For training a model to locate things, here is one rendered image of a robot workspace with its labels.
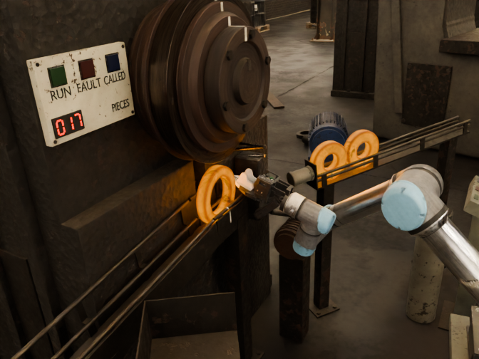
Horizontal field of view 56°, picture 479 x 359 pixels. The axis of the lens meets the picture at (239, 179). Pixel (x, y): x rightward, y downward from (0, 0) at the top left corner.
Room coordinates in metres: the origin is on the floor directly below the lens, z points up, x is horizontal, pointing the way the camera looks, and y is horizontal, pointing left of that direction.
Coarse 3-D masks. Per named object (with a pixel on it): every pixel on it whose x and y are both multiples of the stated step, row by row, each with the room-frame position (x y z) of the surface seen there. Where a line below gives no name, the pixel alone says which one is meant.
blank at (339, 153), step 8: (320, 144) 1.59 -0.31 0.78; (328, 144) 1.58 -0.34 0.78; (336, 144) 1.59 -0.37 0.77; (312, 152) 1.58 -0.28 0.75; (320, 152) 1.56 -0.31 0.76; (328, 152) 1.57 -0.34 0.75; (336, 152) 1.59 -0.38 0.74; (344, 152) 1.61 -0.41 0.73; (312, 160) 1.56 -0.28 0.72; (320, 160) 1.56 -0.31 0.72; (336, 160) 1.60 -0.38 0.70; (344, 160) 1.61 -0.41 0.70; (320, 168) 1.56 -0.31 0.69; (328, 168) 1.60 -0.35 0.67; (336, 176) 1.59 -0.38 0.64
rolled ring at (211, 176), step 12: (216, 168) 1.25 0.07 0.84; (228, 168) 1.29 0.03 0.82; (204, 180) 1.21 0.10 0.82; (216, 180) 1.23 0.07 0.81; (228, 180) 1.29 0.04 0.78; (204, 192) 1.18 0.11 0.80; (228, 192) 1.30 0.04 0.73; (204, 204) 1.17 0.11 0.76; (228, 204) 1.28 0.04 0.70; (204, 216) 1.18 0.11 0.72
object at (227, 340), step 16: (144, 304) 0.79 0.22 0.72; (160, 304) 0.80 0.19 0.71; (176, 304) 0.81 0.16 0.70; (192, 304) 0.81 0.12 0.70; (208, 304) 0.81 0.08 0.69; (224, 304) 0.82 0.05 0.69; (144, 320) 0.75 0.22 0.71; (160, 320) 0.80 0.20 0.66; (176, 320) 0.81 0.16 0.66; (192, 320) 0.81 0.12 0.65; (208, 320) 0.81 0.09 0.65; (224, 320) 0.82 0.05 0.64; (144, 336) 0.73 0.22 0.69; (160, 336) 0.80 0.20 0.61; (176, 336) 0.81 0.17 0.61; (192, 336) 0.80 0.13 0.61; (208, 336) 0.80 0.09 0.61; (224, 336) 0.80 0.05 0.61; (144, 352) 0.70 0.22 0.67; (160, 352) 0.76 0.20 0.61; (176, 352) 0.76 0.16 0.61; (192, 352) 0.76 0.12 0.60; (208, 352) 0.76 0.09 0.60; (224, 352) 0.76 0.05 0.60
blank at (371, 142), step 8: (352, 136) 1.64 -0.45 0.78; (360, 136) 1.63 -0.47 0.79; (368, 136) 1.65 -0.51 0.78; (376, 136) 1.67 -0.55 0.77; (344, 144) 1.64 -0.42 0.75; (352, 144) 1.62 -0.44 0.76; (360, 144) 1.64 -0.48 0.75; (368, 144) 1.66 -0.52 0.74; (376, 144) 1.67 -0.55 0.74; (352, 152) 1.62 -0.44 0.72; (368, 152) 1.66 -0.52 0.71; (376, 152) 1.67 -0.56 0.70; (352, 160) 1.62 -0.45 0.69; (368, 160) 1.65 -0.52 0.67; (360, 168) 1.64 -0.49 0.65
